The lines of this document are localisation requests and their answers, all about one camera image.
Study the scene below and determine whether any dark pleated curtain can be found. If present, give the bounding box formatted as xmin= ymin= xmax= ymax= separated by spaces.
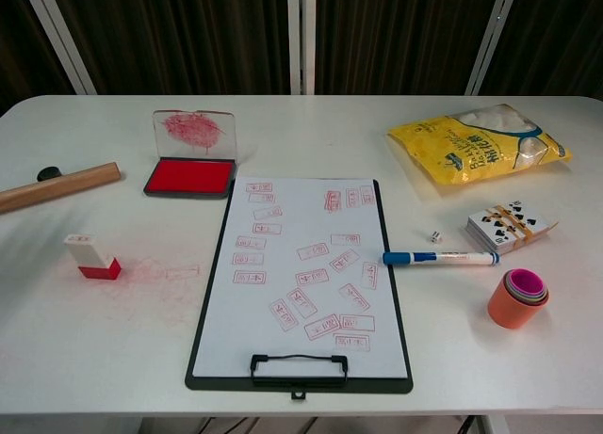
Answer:
xmin=0 ymin=0 xmax=603 ymax=118

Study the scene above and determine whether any white paper with red stamps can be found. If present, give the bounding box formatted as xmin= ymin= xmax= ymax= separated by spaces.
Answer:
xmin=191 ymin=175 xmax=409 ymax=378

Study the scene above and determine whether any blue white marker pen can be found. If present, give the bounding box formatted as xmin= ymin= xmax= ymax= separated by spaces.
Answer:
xmin=382 ymin=249 xmax=501 ymax=268

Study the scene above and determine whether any black clipboard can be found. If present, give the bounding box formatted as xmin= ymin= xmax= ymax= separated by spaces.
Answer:
xmin=185 ymin=178 xmax=415 ymax=400

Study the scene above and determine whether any banded playing card deck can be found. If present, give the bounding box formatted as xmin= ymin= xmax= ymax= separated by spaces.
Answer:
xmin=465 ymin=199 xmax=561 ymax=256

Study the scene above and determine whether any magenta stacking cup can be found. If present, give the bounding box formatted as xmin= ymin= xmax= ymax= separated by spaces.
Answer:
xmin=511 ymin=268 xmax=544 ymax=299

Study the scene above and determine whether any white frame post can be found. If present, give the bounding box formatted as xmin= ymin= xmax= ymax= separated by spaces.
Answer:
xmin=286 ymin=0 xmax=318 ymax=95
xmin=464 ymin=0 xmax=519 ymax=95
xmin=21 ymin=0 xmax=98 ymax=95

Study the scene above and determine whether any wooden rolling pin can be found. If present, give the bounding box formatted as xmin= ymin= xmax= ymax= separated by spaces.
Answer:
xmin=0 ymin=162 xmax=122 ymax=215

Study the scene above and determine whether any white red rubber stamp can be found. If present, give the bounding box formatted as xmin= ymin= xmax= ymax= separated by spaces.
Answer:
xmin=63 ymin=233 xmax=122 ymax=281

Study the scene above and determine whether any yellow bag of white balls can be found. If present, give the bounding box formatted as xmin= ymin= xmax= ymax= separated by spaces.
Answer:
xmin=386 ymin=103 xmax=574 ymax=186

